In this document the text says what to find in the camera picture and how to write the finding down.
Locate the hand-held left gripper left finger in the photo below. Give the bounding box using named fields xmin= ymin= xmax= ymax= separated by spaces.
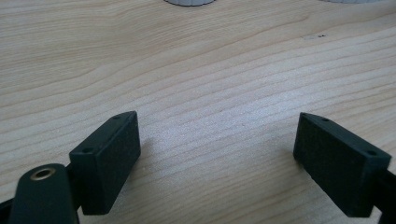
xmin=68 ymin=110 xmax=142 ymax=217

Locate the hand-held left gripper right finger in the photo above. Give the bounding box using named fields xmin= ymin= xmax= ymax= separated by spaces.
xmin=292 ymin=112 xmax=393 ymax=218

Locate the grey ribbed round object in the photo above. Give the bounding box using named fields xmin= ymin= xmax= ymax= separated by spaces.
xmin=320 ymin=0 xmax=389 ymax=5
xmin=163 ymin=0 xmax=217 ymax=7

